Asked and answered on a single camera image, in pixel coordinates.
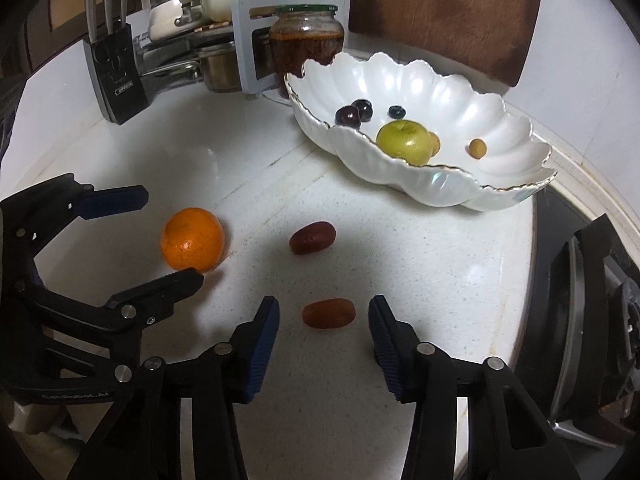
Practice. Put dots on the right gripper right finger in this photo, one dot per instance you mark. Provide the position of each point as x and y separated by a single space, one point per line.
409 366

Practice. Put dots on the orange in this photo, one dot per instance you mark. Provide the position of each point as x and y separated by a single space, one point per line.
193 238

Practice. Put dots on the white scalloped bowl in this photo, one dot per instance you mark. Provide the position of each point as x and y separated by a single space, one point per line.
514 168

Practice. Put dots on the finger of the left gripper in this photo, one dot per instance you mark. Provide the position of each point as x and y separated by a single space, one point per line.
98 204
154 301

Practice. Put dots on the black knife block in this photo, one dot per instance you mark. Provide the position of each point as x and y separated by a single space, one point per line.
111 63

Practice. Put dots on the blueberry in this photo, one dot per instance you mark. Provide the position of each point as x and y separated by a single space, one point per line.
396 112

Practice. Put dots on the green apple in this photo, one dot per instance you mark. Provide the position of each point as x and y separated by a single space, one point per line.
406 140

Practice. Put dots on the glass jar green lid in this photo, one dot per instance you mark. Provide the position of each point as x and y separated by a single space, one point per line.
304 32

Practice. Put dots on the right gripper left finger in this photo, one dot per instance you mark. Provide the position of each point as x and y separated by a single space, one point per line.
235 369

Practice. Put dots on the brown wooden cutting board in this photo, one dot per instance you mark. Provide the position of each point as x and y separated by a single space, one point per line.
491 36

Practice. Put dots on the small tan longan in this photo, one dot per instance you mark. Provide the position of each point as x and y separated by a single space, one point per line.
477 148

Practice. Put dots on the white lidded pot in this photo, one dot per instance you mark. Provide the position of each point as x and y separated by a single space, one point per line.
170 18

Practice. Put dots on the black gas stove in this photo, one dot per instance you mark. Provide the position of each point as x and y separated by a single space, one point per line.
579 355

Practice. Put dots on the dark cherry plum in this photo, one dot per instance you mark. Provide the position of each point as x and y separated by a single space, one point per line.
365 109

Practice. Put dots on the white dish rack panel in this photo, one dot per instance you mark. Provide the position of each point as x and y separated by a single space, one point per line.
249 16

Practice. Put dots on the steel pot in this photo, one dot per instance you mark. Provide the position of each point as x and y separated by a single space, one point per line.
217 65

